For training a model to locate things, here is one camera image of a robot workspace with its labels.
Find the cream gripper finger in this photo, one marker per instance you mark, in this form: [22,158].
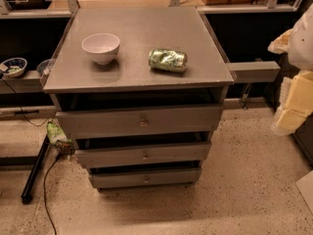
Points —
[296,103]

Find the grey top drawer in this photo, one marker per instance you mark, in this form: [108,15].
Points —
[139,121]

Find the grey drawer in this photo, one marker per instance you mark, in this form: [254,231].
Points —
[139,121]
[141,178]
[143,155]

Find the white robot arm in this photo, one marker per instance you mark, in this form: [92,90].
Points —
[297,42]

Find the grey middle drawer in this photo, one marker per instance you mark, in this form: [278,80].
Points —
[143,155]

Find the grey bottom drawer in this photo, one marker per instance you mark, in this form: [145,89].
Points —
[141,178]

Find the grey drawer cabinet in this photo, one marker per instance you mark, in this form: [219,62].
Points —
[76,83]

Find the crushed green soda can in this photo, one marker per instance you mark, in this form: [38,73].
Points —
[168,60]

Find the white ceramic bowl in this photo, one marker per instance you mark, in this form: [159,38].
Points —
[101,48]

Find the green snack bag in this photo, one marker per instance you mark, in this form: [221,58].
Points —
[58,139]

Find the small grey bowl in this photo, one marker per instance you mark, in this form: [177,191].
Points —
[45,66]

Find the blue patterned bowl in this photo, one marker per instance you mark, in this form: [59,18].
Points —
[13,67]

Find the black metal bar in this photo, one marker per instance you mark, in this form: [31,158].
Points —
[26,193]

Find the grey wooden rail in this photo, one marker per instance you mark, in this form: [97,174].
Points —
[253,72]

